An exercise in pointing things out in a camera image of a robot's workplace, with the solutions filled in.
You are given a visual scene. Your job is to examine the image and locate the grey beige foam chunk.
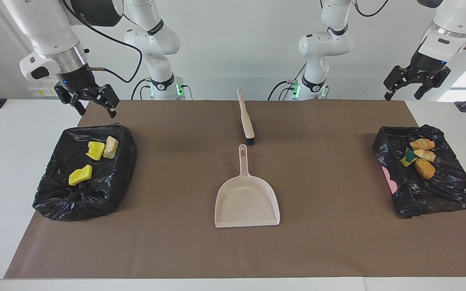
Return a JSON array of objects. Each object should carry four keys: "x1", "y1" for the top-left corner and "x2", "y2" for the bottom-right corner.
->
[{"x1": 103, "y1": 136, "x2": 119, "y2": 159}]

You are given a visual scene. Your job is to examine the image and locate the yellow sponge piece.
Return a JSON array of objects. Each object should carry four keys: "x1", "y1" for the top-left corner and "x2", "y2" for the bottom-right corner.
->
[
  {"x1": 86, "y1": 141, "x2": 106, "y2": 161},
  {"x1": 68, "y1": 164, "x2": 93, "y2": 186}
]

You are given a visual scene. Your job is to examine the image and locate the striped bread piece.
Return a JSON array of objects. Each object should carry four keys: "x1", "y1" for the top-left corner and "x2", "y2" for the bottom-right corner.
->
[
  {"x1": 414, "y1": 149, "x2": 437, "y2": 162},
  {"x1": 409, "y1": 138, "x2": 436, "y2": 151}
]

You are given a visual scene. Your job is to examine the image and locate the yellow sponge wedge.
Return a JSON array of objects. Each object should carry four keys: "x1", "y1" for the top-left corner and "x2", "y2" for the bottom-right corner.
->
[{"x1": 400, "y1": 147, "x2": 419, "y2": 168}]

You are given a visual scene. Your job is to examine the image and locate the brown bread roll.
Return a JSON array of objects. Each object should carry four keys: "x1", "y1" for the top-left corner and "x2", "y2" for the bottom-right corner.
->
[{"x1": 414, "y1": 158, "x2": 436, "y2": 179}]

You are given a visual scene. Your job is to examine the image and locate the beige hand brush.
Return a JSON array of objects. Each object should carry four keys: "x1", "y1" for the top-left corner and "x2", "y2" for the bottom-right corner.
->
[{"x1": 237, "y1": 89, "x2": 256, "y2": 146}]

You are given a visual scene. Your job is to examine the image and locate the beige plastic dustpan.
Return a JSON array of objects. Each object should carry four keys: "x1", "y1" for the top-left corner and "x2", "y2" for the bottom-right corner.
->
[{"x1": 215, "y1": 144, "x2": 281, "y2": 228}]

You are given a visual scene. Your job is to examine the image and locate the pink bin with black bag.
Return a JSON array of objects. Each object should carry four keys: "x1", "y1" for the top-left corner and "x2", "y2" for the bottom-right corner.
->
[{"x1": 373, "y1": 124, "x2": 466, "y2": 219}]

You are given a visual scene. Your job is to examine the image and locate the brown table mat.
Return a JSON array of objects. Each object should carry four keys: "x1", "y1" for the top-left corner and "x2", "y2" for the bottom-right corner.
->
[{"x1": 4, "y1": 100, "x2": 466, "y2": 279}]

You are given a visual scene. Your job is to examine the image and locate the black right base cable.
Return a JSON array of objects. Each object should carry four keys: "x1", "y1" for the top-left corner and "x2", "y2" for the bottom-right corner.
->
[{"x1": 131, "y1": 79, "x2": 153, "y2": 100}]

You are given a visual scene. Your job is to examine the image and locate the black base cable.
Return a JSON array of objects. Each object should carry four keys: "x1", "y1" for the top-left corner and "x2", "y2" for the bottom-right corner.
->
[
  {"x1": 267, "y1": 63, "x2": 308, "y2": 101},
  {"x1": 131, "y1": 79, "x2": 153, "y2": 100}
]

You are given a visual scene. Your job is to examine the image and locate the white wall socket box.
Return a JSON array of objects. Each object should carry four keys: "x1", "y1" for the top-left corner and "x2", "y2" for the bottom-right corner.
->
[{"x1": 29, "y1": 83, "x2": 59, "y2": 97}]

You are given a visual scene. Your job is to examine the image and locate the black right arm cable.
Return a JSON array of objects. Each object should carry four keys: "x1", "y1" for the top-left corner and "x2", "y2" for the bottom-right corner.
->
[{"x1": 61, "y1": 0, "x2": 144, "y2": 84}]

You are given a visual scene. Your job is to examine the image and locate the black left base cable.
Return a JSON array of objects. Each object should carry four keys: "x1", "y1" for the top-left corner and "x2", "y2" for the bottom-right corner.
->
[{"x1": 267, "y1": 63, "x2": 308, "y2": 101}]

